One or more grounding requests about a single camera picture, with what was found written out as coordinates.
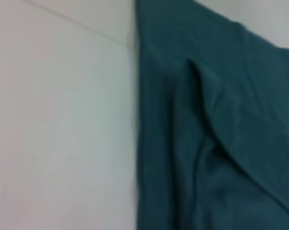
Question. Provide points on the teal t-shirt with FREE print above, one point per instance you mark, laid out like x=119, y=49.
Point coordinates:
x=206, y=131

